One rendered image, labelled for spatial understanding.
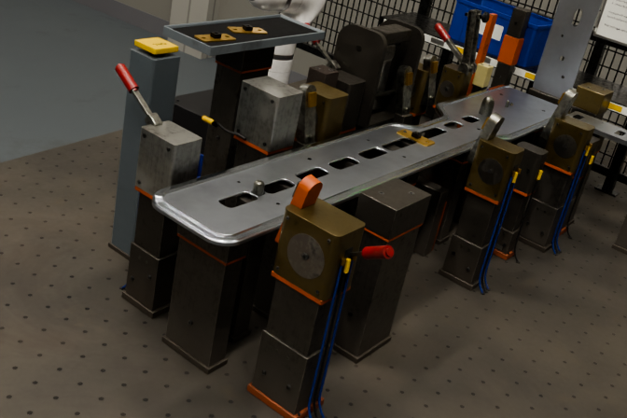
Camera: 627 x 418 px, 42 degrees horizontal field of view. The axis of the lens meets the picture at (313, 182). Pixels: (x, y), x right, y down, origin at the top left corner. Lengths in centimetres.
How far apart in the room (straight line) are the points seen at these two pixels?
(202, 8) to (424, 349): 396
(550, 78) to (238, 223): 137
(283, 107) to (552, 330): 77
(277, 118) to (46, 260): 55
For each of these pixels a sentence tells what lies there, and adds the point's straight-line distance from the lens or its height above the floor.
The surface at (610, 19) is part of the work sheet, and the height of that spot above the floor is 121.
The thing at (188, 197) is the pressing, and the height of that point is 100.
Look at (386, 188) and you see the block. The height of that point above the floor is 103.
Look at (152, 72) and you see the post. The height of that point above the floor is 112.
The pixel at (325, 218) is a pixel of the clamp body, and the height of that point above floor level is 106.
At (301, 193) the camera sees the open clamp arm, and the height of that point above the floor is 109.
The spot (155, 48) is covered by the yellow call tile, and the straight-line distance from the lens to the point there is 157.
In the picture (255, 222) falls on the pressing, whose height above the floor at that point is 100.
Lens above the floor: 162
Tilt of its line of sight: 24 degrees down
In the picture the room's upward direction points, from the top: 12 degrees clockwise
